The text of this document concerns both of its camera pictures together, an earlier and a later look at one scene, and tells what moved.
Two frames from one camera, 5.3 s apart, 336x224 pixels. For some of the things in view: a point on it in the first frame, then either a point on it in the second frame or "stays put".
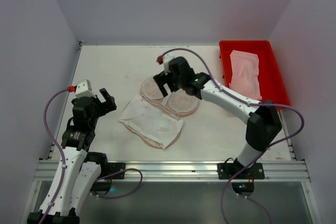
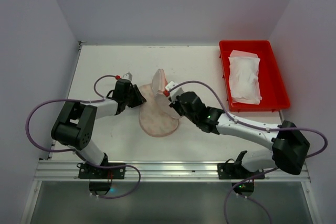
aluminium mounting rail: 43,171 stays put
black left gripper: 100,104 → 132,94
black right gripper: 163,80 → 177,104
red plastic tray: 271,84 stays put
